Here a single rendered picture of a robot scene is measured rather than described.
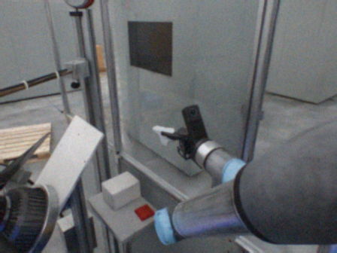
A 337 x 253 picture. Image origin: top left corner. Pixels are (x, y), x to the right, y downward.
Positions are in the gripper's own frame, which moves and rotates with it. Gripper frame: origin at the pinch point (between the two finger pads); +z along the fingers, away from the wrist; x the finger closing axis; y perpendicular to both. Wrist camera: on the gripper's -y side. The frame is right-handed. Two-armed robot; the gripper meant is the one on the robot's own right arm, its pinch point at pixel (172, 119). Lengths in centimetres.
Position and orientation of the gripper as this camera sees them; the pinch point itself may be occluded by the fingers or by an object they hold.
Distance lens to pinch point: 80.4
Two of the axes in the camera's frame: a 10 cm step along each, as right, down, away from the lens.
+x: 9.0, -2.9, 3.2
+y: 1.2, 8.8, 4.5
